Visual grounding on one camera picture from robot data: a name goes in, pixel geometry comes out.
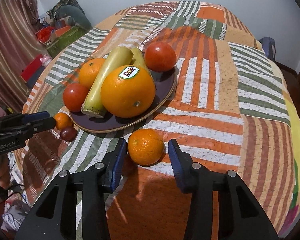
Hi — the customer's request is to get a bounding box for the blue chair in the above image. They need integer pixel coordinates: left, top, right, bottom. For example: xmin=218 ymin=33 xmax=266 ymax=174
xmin=259 ymin=37 xmax=276 ymax=61

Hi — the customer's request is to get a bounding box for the large orange with sticker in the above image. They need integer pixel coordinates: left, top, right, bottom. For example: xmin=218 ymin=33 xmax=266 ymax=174
xmin=101 ymin=65 xmax=155 ymax=118

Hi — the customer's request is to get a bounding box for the small tangerine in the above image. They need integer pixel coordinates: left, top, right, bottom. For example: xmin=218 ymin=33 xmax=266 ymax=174
xmin=54 ymin=112 xmax=72 ymax=131

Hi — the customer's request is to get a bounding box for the long yellow banana piece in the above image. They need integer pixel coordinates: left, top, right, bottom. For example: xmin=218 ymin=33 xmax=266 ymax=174
xmin=81 ymin=45 xmax=134 ymax=119

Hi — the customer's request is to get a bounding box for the green storage box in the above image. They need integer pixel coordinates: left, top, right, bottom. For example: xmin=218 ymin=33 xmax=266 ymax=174
xmin=46 ymin=26 xmax=87 ymax=58

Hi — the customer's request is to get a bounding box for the purple plate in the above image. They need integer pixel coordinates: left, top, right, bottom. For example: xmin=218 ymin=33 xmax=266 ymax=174
xmin=70 ymin=64 xmax=177 ymax=133

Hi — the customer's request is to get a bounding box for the large red tomato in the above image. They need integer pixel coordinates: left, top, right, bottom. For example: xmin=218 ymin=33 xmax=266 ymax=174
xmin=145 ymin=42 xmax=177 ymax=72

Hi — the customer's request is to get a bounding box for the short banana piece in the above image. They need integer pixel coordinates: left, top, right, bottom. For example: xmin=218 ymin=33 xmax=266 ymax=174
xmin=130 ymin=48 xmax=151 ymax=75

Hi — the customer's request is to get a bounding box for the left hand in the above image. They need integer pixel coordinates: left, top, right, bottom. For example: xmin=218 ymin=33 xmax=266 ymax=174
xmin=0 ymin=154 xmax=11 ymax=190

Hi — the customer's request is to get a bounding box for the pink bunny toy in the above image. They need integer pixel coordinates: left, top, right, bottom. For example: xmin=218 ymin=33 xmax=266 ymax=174
xmin=40 ymin=54 xmax=52 ymax=67

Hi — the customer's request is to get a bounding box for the striped curtain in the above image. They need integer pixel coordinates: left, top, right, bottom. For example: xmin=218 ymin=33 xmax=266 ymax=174
xmin=0 ymin=0 xmax=46 ymax=112

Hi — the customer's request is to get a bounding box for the small red tomato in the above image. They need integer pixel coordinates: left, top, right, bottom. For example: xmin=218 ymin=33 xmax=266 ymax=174
xmin=63 ymin=83 xmax=89 ymax=112

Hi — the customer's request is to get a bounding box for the dark pillow pile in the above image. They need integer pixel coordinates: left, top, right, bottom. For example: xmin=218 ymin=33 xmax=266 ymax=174
xmin=45 ymin=0 xmax=92 ymax=31

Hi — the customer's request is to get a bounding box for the red box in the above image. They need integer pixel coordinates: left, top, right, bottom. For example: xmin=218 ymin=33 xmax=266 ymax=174
xmin=20 ymin=54 xmax=44 ymax=89

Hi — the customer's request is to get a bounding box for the medium orange on plate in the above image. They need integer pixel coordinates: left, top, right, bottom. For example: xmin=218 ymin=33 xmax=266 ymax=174
xmin=78 ymin=58 xmax=106 ymax=89

